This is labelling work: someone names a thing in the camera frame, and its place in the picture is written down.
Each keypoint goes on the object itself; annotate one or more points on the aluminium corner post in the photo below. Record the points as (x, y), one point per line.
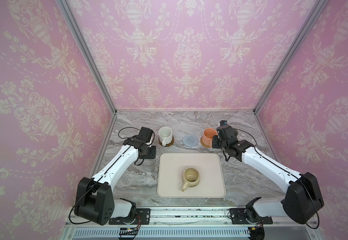
(83, 47)
(301, 35)

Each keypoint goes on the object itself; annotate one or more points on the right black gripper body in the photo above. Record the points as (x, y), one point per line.
(216, 142)

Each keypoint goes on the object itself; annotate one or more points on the blue woven round coaster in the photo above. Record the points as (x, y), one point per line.
(190, 141)

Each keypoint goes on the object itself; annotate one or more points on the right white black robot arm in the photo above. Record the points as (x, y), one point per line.
(302, 196)

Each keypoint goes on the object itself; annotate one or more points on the right aluminium corner post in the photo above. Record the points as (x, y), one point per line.
(301, 35)

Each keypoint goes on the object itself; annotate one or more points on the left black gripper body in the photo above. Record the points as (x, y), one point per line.
(151, 153)

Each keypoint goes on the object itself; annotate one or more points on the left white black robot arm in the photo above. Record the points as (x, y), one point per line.
(94, 198)

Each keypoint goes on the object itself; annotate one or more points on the beige rectangular tray mat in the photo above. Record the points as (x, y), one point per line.
(172, 166)

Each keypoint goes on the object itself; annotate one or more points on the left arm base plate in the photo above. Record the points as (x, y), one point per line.
(141, 215)

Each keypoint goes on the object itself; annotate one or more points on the yellow ceramic mug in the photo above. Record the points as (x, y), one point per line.
(191, 178)

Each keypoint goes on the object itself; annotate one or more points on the lavender ceramic mug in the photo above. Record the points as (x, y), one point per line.
(153, 138)

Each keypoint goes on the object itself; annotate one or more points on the aluminium front rail frame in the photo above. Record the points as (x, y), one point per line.
(191, 223)

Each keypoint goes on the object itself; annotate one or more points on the left aluminium corner post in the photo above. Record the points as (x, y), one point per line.
(83, 47)

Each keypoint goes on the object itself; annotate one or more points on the orange ceramic mug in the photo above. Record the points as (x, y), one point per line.
(207, 137)

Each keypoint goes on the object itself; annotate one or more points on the brown wooden round coaster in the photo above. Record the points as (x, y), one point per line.
(167, 145)

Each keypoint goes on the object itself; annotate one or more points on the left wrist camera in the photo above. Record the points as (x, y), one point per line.
(145, 134)

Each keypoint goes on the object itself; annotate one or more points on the white ceramic mug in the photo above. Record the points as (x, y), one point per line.
(165, 135)

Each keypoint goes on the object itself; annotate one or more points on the tan rattan round coaster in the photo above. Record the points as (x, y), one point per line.
(203, 144)

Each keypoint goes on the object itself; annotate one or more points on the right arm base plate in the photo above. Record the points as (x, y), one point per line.
(243, 216)

